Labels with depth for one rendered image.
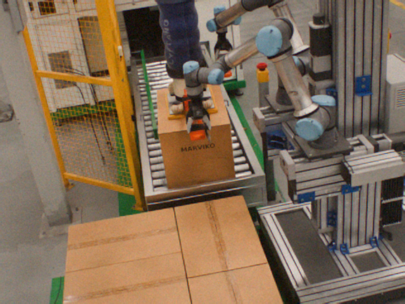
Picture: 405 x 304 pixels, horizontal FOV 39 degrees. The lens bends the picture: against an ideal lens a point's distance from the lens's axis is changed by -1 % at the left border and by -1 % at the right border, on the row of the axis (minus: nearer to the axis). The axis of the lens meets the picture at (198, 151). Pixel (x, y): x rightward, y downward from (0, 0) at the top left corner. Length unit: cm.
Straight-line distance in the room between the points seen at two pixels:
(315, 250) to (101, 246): 122
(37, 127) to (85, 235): 97
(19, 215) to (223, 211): 190
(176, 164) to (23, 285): 132
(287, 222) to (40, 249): 170
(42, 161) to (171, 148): 110
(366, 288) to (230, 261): 78
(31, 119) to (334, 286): 213
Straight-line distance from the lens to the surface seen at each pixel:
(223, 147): 327
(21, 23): 360
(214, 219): 315
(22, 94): 381
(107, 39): 370
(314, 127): 253
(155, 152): 384
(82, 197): 456
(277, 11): 320
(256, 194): 342
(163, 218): 322
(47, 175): 407
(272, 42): 243
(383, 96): 298
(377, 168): 278
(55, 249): 411
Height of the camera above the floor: 244
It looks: 30 degrees down
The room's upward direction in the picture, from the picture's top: 8 degrees counter-clockwise
